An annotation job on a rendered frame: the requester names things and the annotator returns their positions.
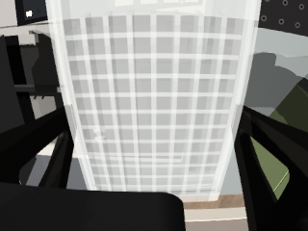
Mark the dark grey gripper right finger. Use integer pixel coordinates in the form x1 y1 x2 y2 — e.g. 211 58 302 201
234 106 308 231

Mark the black perforated breadboard table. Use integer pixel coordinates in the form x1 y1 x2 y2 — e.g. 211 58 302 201
258 0 308 37

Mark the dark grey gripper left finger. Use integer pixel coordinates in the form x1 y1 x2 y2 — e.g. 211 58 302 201
0 106 74 189

